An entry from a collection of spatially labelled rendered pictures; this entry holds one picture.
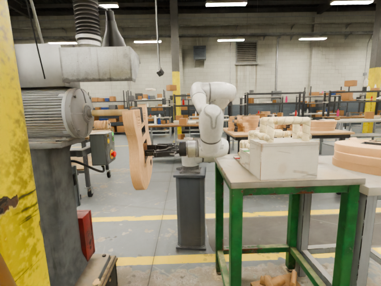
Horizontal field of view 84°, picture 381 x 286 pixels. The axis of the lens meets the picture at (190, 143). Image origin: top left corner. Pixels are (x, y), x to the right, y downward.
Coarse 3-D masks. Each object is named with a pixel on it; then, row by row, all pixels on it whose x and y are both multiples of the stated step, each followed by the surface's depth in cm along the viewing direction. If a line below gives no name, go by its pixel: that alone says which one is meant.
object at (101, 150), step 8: (96, 136) 129; (104, 136) 130; (112, 136) 142; (96, 144) 130; (104, 144) 130; (112, 144) 142; (96, 152) 131; (104, 152) 131; (112, 152) 141; (72, 160) 129; (96, 160) 132; (104, 160) 132; (112, 160) 141; (104, 168) 137
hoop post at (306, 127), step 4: (304, 124) 95; (308, 124) 94; (304, 128) 95; (308, 128) 94; (304, 132) 95; (308, 132) 95; (304, 136) 95; (308, 136) 95; (304, 140) 96; (308, 140) 95
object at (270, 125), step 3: (267, 123) 94; (270, 123) 93; (273, 123) 93; (267, 126) 94; (270, 126) 93; (273, 126) 93; (267, 129) 94; (270, 129) 93; (273, 129) 93; (267, 132) 95; (270, 132) 93; (273, 132) 94; (270, 135) 94; (273, 135) 94; (270, 138) 94; (273, 138) 94; (267, 141) 95; (270, 141) 94; (273, 141) 95
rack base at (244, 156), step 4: (244, 148) 124; (240, 152) 123; (244, 152) 116; (248, 152) 113; (240, 156) 124; (244, 156) 116; (248, 156) 110; (240, 160) 124; (244, 160) 117; (248, 160) 110; (244, 164) 117; (248, 164) 110; (248, 168) 111
